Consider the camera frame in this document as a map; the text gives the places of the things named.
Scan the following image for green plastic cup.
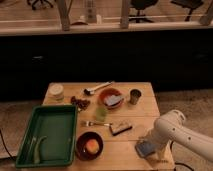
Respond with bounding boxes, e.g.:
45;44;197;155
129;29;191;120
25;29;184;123
95;106;108;122

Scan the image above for dark eraser block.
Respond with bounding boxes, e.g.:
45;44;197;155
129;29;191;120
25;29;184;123
109;121;132;136

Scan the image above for green plastic tray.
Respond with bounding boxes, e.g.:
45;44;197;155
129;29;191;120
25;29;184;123
15;105;77;168

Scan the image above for dark brown bowl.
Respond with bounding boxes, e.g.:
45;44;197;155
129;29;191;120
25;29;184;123
76;132;103;161

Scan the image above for metal fork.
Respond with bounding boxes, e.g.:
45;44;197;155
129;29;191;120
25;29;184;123
81;121;112;127

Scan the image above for white lidded jar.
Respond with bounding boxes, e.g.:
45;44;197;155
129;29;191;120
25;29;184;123
49;84;64;101

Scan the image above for black cable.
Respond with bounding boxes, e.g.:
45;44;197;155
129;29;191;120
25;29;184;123
169;141;195;171
0;129;17;162

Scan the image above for grey cloth in bowl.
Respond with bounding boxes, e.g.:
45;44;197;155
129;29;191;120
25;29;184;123
104;95;123;106

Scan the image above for orange bowl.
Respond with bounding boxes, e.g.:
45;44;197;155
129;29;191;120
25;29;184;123
98;88;124;109

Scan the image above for orange fruit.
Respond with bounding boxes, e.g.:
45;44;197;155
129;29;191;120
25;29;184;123
85;139;100;154

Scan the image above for blue sponge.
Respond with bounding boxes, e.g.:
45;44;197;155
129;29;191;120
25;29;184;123
135;141;155;158

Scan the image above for black office chair right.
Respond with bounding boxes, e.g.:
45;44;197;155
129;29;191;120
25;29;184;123
171;0;204;21

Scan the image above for dark brown dried food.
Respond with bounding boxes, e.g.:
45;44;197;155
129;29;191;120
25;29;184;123
70;96;90;110

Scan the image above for metal cup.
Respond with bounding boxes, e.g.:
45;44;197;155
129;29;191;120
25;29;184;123
129;89;142;105

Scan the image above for green vegetable in tray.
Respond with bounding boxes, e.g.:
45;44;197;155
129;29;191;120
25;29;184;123
33;136;47;164

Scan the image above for black office chair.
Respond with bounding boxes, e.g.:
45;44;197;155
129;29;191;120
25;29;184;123
129;0;158;23
171;0;204;21
26;0;54;11

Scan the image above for black cable right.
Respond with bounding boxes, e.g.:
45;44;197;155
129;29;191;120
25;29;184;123
169;141;195;171

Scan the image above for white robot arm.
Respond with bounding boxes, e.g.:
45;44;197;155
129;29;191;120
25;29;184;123
145;110;213;162

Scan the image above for black cable left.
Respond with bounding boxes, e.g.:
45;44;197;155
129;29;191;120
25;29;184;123
0;129;17;162

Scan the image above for black office chair left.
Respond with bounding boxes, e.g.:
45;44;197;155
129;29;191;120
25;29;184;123
26;0;54;11

